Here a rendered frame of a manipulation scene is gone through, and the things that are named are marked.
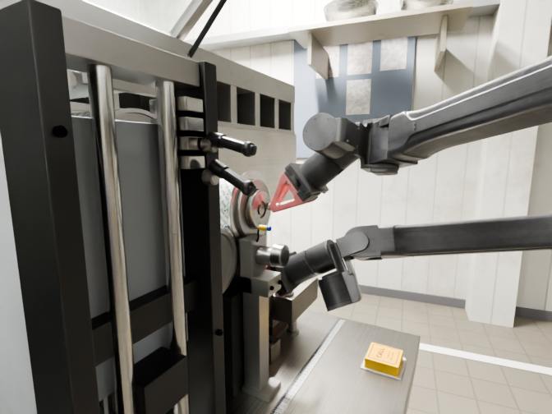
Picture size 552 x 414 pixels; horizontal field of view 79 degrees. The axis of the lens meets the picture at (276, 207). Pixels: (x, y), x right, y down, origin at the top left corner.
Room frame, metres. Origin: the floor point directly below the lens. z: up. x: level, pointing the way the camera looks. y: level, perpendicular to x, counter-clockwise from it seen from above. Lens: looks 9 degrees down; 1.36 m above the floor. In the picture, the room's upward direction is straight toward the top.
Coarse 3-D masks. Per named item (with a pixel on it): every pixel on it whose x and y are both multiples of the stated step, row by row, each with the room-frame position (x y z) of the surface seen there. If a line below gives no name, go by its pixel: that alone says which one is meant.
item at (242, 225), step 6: (252, 180) 0.62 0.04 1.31; (258, 180) 0.64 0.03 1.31; (258, 186) 0.64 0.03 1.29; (264, 186) 0.66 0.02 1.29; (240, 192) 0.59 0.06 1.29; (240, 198) 0.59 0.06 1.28; (246, 198) 0.60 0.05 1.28; (240, 204) 0.58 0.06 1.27; (240, 210) 0.58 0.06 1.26; (240, 216) 0.58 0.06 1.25; (240, 222) 0.58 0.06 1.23; (240, 228) 0.59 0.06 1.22; (246, 228) 0.60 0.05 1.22; (252, 228) 0.63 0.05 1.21; (246, 234) 0.60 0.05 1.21
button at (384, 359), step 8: (376, 344) 0.70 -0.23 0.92; (368, 352) 0.67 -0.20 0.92; (376, 352) 0.67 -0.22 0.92; (384, 352) 0.67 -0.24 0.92; (392, 352) 0.67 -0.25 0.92; (400, 352) 0.67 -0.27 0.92; (368, 360) 0.65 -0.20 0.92; (376, 360) 0.64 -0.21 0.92; (384, 360) 0.64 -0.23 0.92; (392, 360) 0.64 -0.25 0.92; (400, 360) 0.64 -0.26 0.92; (376, 368) 0.64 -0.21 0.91; (384, 368) 0.63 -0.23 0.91; (392, 368) 0.62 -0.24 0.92
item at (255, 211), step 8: (256, 192) 0.61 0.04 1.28; (264, 192) 0.64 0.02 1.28; (248, 200) 0.60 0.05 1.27; (256, 200) 0.61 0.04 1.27; (264, 200) 0.64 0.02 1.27; (248, 208) 0.60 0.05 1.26; (256, 208) 0.61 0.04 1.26; (264, 208) 0.64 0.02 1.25; (248, 216) 0.60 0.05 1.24; (256, 216) 0.61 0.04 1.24; (264, 216) 0.63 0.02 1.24; (248, 224) 0.61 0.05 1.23; (256, 224) 0.61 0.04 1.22; (264, 224) 0.63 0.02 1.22
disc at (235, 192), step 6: (246, 174) 0.62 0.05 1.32; (252, 174) 0.63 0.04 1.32; (258, 174) 0.65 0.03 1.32; (264, 180) 0.68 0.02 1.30; (234, 186) 0.59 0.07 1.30; (234, 192) 0.58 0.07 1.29; (234, 198) 0.58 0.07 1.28; (270, 198) 0.70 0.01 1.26; (234, 204) 0.58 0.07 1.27; (228, 210) 0.57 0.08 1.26; (234, 210) 0.58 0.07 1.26; (228, 216) 0.57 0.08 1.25; (234, 216) 0.58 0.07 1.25; (234, 222) 0.58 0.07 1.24; (234, 228) 0.58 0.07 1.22; (234, 234) 0.58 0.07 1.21; (240, 234) 0.59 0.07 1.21
